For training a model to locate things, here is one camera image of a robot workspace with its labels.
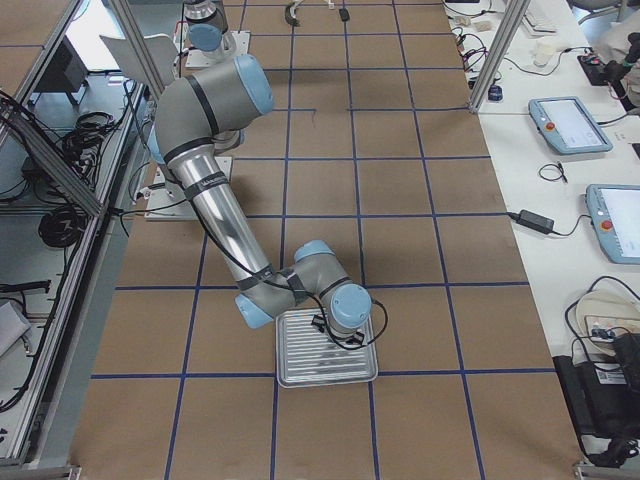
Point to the ribbed metal tray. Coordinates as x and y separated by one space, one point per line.
307 357

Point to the black power adapter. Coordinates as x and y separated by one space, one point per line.
536 222

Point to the beige round device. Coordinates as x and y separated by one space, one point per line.
606 311

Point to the black box on desk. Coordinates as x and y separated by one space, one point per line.
603 398

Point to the small black flat part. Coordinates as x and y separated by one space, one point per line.
344 15

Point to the black curved brake shoe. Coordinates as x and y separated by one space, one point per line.
290 13

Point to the upper blue teach pendant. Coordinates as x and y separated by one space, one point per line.
567 126

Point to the blue teach pendant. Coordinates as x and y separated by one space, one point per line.
614 211
567 126

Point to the lower blue teach pendant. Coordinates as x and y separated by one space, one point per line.
614 211

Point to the white cup on desk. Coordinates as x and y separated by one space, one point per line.
543 53

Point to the aluminium frame post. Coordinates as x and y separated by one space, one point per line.
513 15

